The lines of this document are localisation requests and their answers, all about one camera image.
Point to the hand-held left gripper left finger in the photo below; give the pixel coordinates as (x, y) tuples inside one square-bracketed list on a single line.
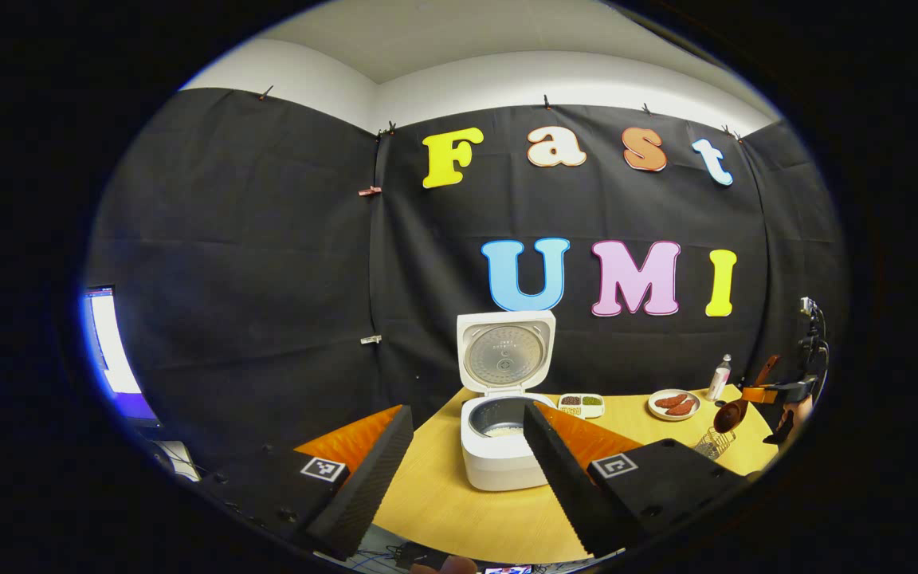
[(363, 486)]

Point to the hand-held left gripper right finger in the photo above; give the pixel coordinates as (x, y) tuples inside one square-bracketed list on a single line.
[(570, 486)]

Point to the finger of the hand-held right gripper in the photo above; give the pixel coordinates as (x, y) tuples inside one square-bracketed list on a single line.
[(760, 395)]

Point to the brown wooden spoon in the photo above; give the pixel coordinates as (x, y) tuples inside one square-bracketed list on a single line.
[(730, 416)]

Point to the white rice cooker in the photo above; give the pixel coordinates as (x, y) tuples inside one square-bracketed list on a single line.
[(499, 470)]

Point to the small clear bottle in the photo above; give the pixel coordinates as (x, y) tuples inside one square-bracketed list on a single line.
[(719, 383)]

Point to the red meat piece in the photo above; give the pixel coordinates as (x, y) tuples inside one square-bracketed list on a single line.
[(670, 401), (682, 407)]

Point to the white divided bean dish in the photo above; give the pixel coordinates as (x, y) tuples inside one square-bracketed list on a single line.
[(582, 405)]

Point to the white oval plate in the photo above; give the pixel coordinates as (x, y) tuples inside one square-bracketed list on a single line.
[(654, 410)]

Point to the computer monitor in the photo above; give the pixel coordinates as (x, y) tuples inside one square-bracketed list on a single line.
[(112, 351)]

